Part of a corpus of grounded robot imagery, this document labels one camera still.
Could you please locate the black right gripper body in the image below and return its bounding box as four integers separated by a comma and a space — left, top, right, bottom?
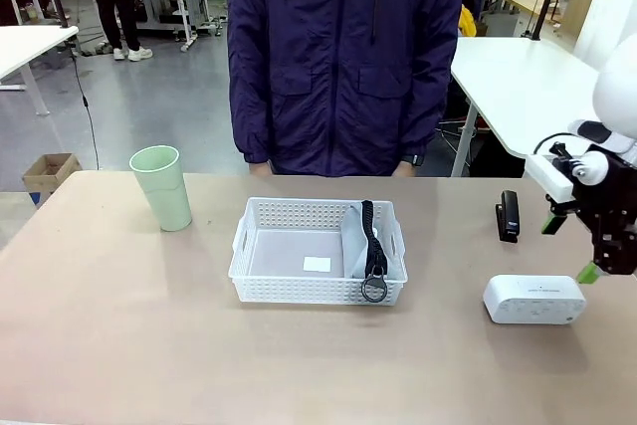
569, 144, 637, 278

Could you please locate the black stapler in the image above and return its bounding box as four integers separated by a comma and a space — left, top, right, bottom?
494, 189, 523, 245

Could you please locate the white rounded speaker box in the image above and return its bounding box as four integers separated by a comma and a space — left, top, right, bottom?
482, 273, 589, 326

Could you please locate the person's left forearm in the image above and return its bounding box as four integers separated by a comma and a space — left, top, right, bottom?
397, 36, 460, 167

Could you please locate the person's right forearm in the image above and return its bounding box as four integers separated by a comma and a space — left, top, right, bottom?
226, 36, 274, 166

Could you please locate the white perforated plastic basket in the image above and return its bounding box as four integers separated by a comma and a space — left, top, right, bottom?
228, 196, 409, 307

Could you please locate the large white table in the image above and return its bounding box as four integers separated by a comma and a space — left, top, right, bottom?
449, 36, 606, 178

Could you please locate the grey pencil case black zipper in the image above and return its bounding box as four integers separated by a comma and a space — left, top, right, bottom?
340, 199, 405, 292

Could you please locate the yellow object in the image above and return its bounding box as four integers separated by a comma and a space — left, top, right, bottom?
458, 3, 480, 39

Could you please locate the wooden table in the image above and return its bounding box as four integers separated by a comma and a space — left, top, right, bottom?
503, 0, 574, 24

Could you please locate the person in purple jacket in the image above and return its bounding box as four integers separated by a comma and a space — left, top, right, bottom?
224, 0, 487, 178

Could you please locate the light green plastic cup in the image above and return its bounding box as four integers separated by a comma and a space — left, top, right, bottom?
128, 144, 194, 233

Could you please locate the brown cardboard box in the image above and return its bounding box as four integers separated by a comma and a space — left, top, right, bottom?
21, 152, 84, 208

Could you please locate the white side table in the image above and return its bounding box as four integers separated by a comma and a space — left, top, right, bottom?
0, 24, 81, 118

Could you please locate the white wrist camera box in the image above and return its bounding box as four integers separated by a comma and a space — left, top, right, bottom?
524, 152, 579, 204

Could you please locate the black camera mount white knob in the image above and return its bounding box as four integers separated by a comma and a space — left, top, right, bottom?
546, 141, 611, 188

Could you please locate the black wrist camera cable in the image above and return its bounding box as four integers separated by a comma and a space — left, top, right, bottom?
533, 131, 581, 156

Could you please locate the metal ring zipper pull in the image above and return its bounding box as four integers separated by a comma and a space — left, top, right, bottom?
360, 268, 388, 305

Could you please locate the thin black hanging cable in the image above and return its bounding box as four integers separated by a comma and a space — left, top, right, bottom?
68, 44, 102, 171

